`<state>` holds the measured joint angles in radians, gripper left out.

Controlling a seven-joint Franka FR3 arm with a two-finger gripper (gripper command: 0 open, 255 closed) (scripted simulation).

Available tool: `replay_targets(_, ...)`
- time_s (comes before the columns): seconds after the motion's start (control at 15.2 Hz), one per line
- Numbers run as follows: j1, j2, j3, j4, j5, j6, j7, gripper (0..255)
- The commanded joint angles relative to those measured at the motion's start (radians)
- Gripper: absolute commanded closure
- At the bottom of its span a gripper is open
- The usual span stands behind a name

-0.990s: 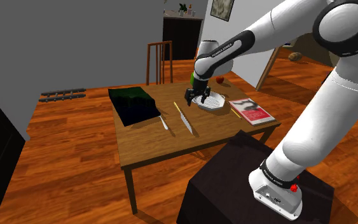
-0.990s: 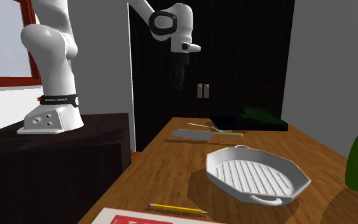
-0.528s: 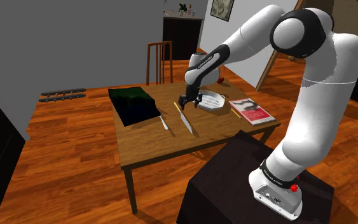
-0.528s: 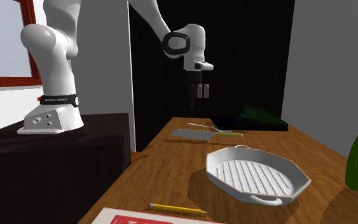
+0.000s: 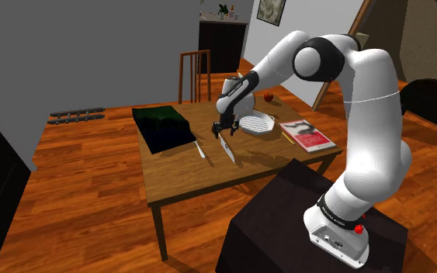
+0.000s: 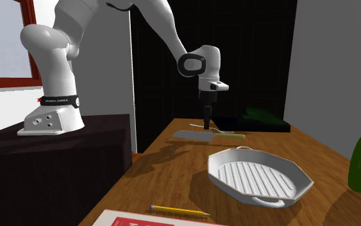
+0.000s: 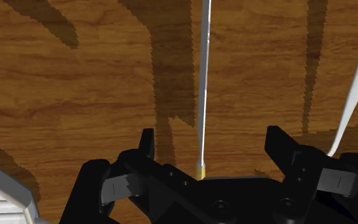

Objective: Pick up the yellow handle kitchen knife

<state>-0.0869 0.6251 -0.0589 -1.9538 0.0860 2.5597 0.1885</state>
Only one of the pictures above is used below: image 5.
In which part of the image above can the yellow pencil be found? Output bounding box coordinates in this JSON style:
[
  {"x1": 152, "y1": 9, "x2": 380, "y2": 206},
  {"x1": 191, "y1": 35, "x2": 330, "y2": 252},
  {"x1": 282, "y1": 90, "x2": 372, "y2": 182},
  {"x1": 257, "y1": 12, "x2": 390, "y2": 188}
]
[{"x1": 280, "y1": 130, "x2": 296, "y2": 146}]

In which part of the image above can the brown wooden chair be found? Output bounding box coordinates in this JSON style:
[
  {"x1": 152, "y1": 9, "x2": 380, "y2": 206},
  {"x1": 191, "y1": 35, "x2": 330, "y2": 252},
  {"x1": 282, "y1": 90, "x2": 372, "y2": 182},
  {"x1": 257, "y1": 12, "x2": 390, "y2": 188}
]
[{"x1": 178, "y1": 49, "x2": 212, "y2": 105}]

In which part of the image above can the black sofa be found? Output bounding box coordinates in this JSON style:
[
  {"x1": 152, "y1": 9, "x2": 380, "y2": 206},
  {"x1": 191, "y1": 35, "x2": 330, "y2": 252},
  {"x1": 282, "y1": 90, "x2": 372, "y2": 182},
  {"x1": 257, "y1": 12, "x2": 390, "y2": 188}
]
[{"x1": 400, "y1": 77, "x2": 437, "y2": 130}]

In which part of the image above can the framed wall picture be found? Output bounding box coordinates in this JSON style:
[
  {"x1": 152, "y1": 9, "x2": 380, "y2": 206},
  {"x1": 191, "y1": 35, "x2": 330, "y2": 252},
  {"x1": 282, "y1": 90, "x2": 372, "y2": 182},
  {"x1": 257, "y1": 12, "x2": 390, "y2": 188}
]
[{"x1": 256, "y1": 0, "x2": 287, "y2": 27}]

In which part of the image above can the wooden leaning frame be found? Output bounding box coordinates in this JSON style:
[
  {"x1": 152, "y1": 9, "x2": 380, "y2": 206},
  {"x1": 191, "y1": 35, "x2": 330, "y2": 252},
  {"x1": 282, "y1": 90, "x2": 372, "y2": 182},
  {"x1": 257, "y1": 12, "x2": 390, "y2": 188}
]
[{"x1": 311, "y1": 0, "x2": 376, "y2": 112}]

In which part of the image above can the brown wooden table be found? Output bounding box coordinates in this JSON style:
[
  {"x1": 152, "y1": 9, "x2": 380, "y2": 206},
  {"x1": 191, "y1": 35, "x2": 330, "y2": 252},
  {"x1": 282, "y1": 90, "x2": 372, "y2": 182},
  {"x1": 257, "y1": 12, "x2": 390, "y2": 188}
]
[{"x1": 137, "y1": 93, "x2": 344, "y2": 263}]

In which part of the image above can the dark cabinet with plants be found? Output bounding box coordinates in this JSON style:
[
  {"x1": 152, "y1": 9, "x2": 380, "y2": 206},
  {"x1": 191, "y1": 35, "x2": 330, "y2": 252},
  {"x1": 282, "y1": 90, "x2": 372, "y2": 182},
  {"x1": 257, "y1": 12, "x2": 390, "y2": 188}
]
[{"x1": 197, "y1": 4, "x2": 249, "y2": 74}]

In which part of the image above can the white octagonal plate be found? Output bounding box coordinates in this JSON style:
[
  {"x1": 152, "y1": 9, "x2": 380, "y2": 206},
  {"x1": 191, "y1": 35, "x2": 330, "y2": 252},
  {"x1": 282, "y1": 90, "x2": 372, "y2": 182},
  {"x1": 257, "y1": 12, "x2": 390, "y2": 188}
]
[{"x1": 239, "y1": 109, "x2": 276, "y2": 137}]

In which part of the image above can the dark robot stand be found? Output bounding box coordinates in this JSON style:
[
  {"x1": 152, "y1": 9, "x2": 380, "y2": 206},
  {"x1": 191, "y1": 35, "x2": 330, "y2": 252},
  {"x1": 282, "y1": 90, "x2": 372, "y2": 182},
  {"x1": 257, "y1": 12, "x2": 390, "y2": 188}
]
[{"x1": 214, "y1": 158, "x2": 409, "y2": 273}]

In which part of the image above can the large kitchen knife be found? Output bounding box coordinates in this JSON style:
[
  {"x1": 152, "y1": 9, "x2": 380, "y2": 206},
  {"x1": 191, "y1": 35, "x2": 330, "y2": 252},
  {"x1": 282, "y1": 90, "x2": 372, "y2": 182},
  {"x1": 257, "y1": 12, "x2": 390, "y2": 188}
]
[{"x1": 219, "y1": 133, "x2": 237, "y2": 164}]

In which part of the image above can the red book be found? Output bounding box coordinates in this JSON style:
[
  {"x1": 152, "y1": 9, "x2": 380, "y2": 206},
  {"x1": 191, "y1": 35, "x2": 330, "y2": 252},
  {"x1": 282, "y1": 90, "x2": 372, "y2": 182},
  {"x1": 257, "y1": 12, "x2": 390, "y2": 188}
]
[{"x1": 279, "y1": 119, "x2": 338, "y2": 154}]

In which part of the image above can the dark green box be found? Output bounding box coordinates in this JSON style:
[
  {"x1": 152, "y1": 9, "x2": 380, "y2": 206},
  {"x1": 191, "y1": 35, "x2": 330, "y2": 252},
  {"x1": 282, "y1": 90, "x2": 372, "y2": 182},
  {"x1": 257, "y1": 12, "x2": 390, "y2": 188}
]
[{"x1": 131, "y1": 105, "x2": 197, "y2": 155}]

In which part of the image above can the grey wall rack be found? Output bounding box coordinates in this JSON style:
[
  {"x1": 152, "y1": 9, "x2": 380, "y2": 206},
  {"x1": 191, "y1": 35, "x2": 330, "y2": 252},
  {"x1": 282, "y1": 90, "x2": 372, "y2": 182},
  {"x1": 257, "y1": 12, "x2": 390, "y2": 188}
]
[{"x1": 47, "y1": 107, "x2": 106, "y2": 126}]

